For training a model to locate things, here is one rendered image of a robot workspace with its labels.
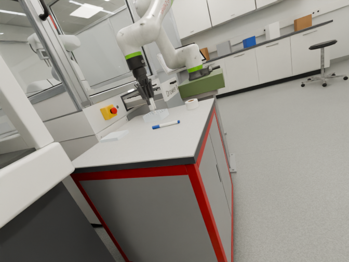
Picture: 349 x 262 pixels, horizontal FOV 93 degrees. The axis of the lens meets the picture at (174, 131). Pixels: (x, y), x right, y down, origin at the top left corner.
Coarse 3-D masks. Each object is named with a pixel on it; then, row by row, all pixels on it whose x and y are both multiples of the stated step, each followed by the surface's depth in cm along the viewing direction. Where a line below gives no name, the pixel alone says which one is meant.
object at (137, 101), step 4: (156, 92) 106; (160, 92) 105; (136, 96) 136; (140, 96) 111; (156, 96) 107; (160, 96) 106; (124, 100) 116; (128, 100) 115; (132, 100) 114; (136, 100) 113; (140, 100) 112; (144, 100) 111; (156, 100) 108; (128, 104) 116; (132, 104) 115; (136, 104) 114; (140, 104) 113; (128, 108) 118
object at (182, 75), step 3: (186, 69) 205; (177, 72) 209; (180, 72) 203; (183, 72) 205; (186, 72) 206; (177, 75) 213; (180, 75) 204; (183, 75) 206; (186, 75) 207; (180, 78) 208; (183, 78) 207; (186, 78) 208; (180, 81) 211; (183, 81) 207; (225, 132) 219
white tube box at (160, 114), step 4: (152, 112) 98; (156, 112) 95; (160, 112) 92; (164, 112) 92; (168, 112) 95; (144, 116) 94; (148, 116) 93; (152, 116) 91; (156, 116) 90; (160, 116) 89; (164, 116) 92; (144, 120) 96; (148, 120) 94; (152, 120) 93; (156, 120) 91; (160, 120) 90
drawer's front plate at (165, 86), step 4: (168, 80) 112; (172, 80) 119; (176, 80) 126; (160, 84) 101; (164, 84) 104; (168, 84) 110; (172, 84) 117; (176, 84) 124; (160, 88) 102; (164, 88) 103; (168, 88) 109; (176, 88) 123; (164, 92) 103; (168, 92) 108; (176, 92) 122; (164, 96) 103; (168, 96) 107; (172, 96) 114
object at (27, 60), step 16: (0, 0) 74; (16, 0) 72; (0, 16) 78; (16, 16) 75; (0, 32) 82; (16, 32) 79; (32, 32) 76; (0, 48) 86; (16, 48) 83; (32, 48) 80; (16, 64) 88; (32, 64) 84; (48, 64) 81; (16, 80) 93; (32, 80) 89; (48, 80) 86
